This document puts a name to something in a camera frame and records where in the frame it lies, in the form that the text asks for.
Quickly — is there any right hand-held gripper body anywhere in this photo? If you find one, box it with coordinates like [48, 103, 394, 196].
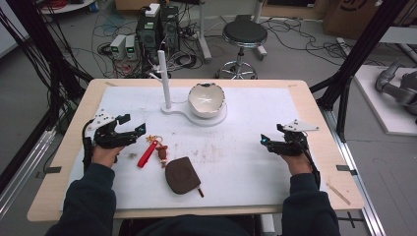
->
[272, 118, 320, 157]

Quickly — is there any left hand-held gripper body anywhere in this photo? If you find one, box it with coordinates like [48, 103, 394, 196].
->
[82, 109, 139, 150]

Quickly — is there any person's left hand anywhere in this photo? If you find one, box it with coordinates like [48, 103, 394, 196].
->
[90, 144, 126, 169]

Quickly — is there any person's right hand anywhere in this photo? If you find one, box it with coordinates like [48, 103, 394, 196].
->
[279, 152, 313, 176]

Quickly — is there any white table mat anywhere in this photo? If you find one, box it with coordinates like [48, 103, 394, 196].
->
[59, 86, 328, 211]

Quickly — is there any wooden table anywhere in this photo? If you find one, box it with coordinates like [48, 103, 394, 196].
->
[27, 78, 366, 223]

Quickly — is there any white hook stand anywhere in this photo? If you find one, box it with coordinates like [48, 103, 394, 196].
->
[149, 49, 228, 128]

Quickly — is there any black tape piece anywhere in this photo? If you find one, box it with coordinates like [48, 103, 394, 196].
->
[335, 164, 359, 176]
[34, 166, 63, 180]

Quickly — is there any brown pouch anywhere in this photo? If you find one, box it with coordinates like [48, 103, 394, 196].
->
[164, 156, 206, 199]

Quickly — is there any thin wooden stick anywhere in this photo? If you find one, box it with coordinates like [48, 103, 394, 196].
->
[326, 182, 351, 207]

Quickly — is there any grey power supply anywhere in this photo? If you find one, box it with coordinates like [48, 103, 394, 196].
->
[109, 33, 128, 61]
[124, 34, 139, 61]

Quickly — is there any white eggshell bowl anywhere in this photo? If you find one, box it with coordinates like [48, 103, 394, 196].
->
[187, 82, 227, 120]

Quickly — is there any black computer tower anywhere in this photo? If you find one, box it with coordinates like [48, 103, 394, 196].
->
[159, 5, 181, 53]
[135, 12, 162, 57]

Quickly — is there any white floor board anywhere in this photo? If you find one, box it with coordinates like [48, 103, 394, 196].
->
[353, 64, 417, 137]

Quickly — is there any black round stool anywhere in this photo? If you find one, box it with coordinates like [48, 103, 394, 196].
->
[214, 19, 269, 81]

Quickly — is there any grey metal stand leg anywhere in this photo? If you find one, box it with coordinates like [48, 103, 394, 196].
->
[253, 0, 268, 61]
[196, 0, 213, 64]

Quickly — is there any person's dark torso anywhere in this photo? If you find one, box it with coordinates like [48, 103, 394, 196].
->
[117, 214, 264, 236]

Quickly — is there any white box on computer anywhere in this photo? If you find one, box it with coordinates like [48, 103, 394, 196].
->
[144, 3, 161, 19]

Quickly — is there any round white table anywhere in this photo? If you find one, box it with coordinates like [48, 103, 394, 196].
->
[38, 0, 96, 16]

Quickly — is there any cardboard box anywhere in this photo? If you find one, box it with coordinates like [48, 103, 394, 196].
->
[322, 0, 411, 41]

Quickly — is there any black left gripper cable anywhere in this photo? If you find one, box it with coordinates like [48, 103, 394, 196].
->
[82, 118, 96, 173]

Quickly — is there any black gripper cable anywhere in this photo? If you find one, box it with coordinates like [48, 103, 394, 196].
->
[296, 131, 322, 191]
[82, 118, 96, 173]

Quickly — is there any red strap keychain with figure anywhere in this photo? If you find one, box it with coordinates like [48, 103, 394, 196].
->
[137, 134, 169, 169]

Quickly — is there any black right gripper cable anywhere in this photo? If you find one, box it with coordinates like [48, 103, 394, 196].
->
[296, 131, 322, 191]

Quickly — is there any aluminium rail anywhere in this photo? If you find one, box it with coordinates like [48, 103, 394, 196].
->
[0, 128, 57, 219]
[322, 107, 387, 236]

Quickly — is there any tangle of floor cables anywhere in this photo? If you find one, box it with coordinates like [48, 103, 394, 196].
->
[78, 6, 387, 80]

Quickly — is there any black frame strut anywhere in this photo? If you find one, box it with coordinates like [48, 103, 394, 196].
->
[309, 0, 412, 143]

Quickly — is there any black frame with cables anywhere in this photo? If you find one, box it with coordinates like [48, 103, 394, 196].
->
[0, 0, 94, 195]

